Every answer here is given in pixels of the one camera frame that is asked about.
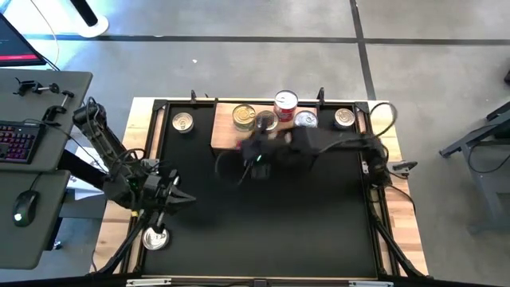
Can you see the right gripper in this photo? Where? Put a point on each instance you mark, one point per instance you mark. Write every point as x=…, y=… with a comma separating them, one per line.
x=271, y=149

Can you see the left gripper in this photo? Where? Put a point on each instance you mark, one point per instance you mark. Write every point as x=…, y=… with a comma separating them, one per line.
x=157, y=191

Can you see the pink label seafood can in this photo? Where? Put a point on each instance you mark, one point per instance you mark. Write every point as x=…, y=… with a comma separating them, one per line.
x=183, y=122
x=257, y=119
x=344, y=118

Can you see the gold-lid green label can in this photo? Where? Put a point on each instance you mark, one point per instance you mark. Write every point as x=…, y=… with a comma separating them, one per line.
x=244, y=130
x=243, y=115

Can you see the green-blue label tuna can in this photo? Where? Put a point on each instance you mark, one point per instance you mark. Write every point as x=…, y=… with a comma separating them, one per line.
x=306, y=119

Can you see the silver-lid seafood can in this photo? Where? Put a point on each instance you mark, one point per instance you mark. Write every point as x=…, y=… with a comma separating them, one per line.
x=153, y=241

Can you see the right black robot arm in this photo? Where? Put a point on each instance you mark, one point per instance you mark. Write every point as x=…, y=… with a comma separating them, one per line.
x=338, y=139

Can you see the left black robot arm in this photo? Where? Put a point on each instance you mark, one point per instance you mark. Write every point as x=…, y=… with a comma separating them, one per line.
x=102, y=143

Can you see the wooden shelf with black legs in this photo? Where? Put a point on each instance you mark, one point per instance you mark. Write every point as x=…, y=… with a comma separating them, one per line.
x=225, y=131

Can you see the black desk leg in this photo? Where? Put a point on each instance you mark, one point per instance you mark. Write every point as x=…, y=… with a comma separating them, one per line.
x=85, y=171

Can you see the black table mat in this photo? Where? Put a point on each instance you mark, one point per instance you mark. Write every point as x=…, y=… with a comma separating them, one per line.
x=279, y=239

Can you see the grey desk panel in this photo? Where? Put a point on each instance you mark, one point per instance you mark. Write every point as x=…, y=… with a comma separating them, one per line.
x=24, y=107
x=44, y=239

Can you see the black computer mouse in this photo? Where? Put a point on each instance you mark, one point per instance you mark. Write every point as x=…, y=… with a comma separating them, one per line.
x=24, y=207

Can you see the black desk clamp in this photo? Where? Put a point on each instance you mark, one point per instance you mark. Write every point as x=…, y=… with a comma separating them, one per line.
x=49, y=114
x=24, y=86

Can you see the backlit black keyboard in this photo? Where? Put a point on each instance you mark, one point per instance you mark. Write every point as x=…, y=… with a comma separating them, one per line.
x=18, y=143

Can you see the white round stand base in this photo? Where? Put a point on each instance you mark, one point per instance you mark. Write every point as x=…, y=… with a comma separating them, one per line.
x=99, y=28

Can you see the black stand pole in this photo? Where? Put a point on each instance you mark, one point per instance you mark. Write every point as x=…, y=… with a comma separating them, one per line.
x=83, y=12

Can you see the dark screen with red bar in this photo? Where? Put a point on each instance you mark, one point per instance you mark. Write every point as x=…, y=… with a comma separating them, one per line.
x=14, y=44

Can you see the grey metal stand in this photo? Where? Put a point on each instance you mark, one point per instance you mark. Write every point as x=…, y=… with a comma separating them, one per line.
x=490, y=187

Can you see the silver metal bracket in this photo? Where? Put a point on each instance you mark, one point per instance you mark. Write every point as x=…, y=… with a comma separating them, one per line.
x=370, y=284
x=147, y=282

